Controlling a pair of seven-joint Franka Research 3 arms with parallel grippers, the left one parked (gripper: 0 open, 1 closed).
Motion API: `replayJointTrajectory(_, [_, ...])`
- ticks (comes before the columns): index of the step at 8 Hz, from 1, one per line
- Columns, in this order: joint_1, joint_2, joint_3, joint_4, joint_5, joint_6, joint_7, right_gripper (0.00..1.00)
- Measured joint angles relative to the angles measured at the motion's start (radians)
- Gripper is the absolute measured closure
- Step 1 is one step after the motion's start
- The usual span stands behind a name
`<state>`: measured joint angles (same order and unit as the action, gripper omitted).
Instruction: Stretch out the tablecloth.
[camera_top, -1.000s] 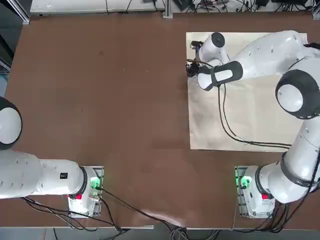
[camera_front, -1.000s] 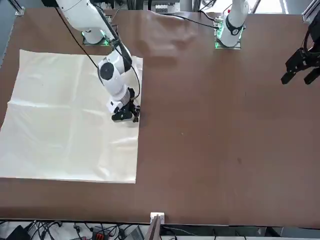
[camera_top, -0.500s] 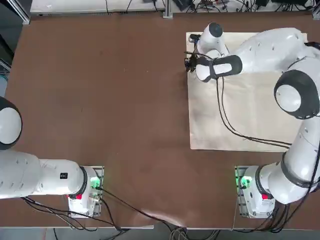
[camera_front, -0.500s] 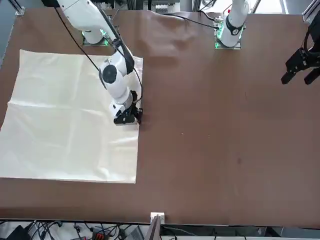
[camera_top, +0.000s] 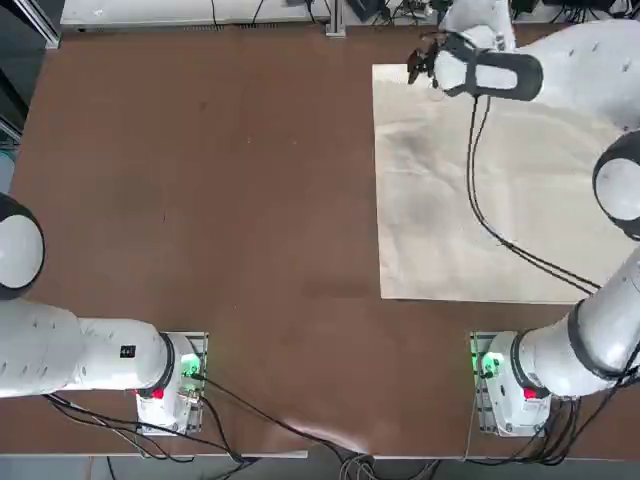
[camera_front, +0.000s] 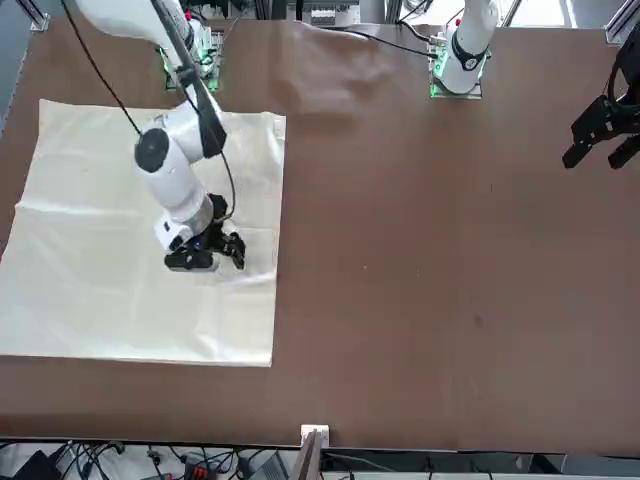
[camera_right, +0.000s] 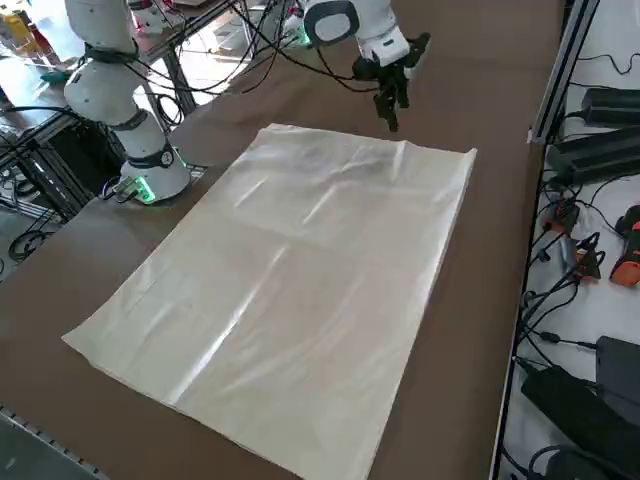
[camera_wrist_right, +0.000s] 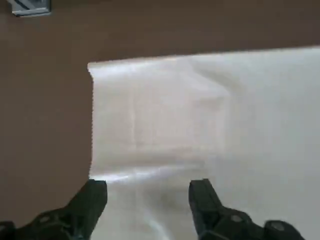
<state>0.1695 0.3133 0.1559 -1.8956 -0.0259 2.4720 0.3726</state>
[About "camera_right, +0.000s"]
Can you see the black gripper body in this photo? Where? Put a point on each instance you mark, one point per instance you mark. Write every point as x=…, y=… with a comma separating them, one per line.
x=380, y=72

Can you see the cream tablecloth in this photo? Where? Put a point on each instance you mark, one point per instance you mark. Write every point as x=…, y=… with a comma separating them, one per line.
x=300, y=275

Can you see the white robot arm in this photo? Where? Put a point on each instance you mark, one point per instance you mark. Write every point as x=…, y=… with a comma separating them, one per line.
x=300, y=36
x=145, y=145

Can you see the long black power adapter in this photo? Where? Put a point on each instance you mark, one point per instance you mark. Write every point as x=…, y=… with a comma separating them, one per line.
x=595, y=152

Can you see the orange black connector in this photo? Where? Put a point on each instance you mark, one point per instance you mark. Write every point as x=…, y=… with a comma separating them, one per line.
x=562, y=217

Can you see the orange black clamp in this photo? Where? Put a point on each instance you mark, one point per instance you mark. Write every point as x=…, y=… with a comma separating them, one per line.
x=585, y=262

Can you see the orange black hand tool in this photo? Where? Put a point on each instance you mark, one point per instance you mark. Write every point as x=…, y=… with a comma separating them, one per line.
x=627, y=265

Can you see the dark grey adapter box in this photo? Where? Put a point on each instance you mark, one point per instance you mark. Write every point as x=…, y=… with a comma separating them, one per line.
x=620, y=370

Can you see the large black power brick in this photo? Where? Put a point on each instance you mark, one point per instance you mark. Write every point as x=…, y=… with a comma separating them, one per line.
x=570, y=415

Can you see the aluminium frame post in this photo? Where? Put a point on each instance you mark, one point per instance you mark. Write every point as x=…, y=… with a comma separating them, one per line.
x=560, y=70

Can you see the aluminium frame rack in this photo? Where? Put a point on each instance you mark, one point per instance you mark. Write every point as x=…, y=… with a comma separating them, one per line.
x=30, y=165

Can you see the aluminium table edge rail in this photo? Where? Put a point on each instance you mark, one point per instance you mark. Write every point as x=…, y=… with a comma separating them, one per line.
x=30, y=435

